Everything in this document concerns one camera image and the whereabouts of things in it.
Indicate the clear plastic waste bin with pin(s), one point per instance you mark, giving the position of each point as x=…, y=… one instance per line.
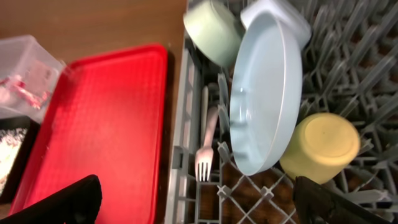
x=29, y=75

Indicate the white plastic fork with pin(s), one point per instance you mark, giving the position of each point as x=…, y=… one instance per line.
x=204, y=156

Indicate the yellow plastic cup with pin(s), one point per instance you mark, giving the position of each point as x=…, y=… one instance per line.
x=321, y=146

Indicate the red serving tray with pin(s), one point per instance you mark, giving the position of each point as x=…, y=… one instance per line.
x=105, y=118

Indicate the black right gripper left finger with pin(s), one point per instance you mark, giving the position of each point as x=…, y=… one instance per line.
x=79, y=203

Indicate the red snack wrapper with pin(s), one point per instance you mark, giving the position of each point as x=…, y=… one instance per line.
x=32, y=90

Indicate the light blue bowl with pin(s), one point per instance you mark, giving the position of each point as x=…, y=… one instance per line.
x=283, y=11

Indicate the black food waste tray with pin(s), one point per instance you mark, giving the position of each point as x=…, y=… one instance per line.
x=23, y=154

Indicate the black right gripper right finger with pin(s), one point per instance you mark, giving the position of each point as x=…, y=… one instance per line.
x=316, y=204

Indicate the mint green bowl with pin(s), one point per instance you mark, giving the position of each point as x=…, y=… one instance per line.
x=215, y=31

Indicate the light blue plate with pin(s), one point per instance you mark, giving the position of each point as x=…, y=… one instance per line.
x=265, y=94

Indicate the rice and food scraps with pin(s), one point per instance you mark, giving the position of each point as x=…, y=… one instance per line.
x=11, y=141

